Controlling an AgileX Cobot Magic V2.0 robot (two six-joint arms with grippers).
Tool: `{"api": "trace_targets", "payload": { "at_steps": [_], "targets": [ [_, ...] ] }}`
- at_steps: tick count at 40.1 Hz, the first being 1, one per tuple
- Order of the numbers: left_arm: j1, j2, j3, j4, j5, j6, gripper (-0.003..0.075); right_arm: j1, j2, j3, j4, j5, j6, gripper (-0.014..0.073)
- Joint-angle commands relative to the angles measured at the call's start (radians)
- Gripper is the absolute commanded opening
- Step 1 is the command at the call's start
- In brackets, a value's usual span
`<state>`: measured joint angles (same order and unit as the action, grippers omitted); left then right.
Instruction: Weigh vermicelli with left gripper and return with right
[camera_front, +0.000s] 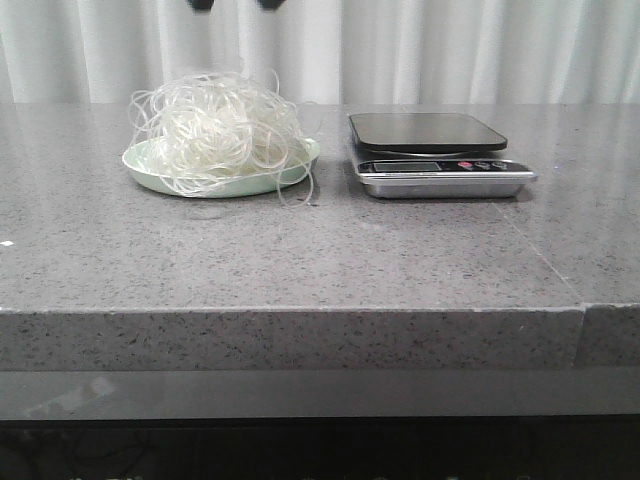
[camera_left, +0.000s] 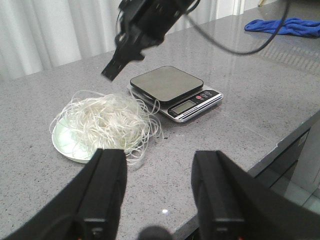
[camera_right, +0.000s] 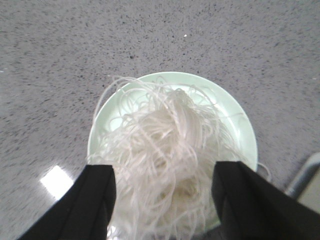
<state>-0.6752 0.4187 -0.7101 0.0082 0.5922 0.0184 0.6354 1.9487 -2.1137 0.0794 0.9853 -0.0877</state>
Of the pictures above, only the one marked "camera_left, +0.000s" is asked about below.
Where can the white pleated curtain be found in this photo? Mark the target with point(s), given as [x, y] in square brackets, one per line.
[37, 35]

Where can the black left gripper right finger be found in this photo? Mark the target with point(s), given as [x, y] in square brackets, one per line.
[232, 205]

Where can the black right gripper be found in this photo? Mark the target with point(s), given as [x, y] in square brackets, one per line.
[143, 24]

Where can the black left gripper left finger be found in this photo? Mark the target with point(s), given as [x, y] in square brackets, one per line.
[88, 208]

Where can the white vermicelli noodle bundle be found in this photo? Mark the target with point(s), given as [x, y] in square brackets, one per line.
[87, 105]

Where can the blue cloth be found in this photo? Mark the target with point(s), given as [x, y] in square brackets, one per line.
[291, 26]

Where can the light green round plate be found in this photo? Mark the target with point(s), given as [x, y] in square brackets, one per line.
[79, 142]

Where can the silver digital kitchen scale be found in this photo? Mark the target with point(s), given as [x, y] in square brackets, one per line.
[176, 94]

